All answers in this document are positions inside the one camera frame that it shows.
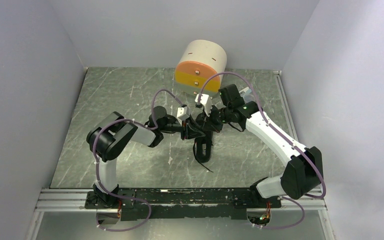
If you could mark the black shoelace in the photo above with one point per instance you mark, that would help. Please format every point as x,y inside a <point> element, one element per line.
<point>202,146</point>

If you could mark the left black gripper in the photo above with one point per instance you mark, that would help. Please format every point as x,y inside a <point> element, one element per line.
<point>190,130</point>

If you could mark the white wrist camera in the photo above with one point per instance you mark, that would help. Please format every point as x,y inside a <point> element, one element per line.
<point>183,113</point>
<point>204,101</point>

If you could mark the round cream drawer cabinet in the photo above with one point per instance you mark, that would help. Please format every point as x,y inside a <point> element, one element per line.
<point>201,60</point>

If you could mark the black shoe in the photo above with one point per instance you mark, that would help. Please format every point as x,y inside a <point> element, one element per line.
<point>203,145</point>

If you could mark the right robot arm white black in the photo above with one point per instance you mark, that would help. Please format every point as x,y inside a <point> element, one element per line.
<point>303,165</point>

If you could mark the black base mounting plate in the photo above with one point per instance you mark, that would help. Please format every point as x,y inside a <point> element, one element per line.
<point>179,203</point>

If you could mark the aluminium frame rail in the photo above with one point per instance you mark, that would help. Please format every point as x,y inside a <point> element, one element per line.
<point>73,200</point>

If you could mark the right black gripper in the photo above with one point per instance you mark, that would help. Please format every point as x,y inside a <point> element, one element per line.
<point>209,123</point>

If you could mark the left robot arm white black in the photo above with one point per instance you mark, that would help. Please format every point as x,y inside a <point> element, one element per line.
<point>109,138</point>

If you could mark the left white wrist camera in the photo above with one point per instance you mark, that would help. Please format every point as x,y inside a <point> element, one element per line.
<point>183,113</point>

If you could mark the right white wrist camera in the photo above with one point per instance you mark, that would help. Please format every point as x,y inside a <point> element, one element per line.
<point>204,101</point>

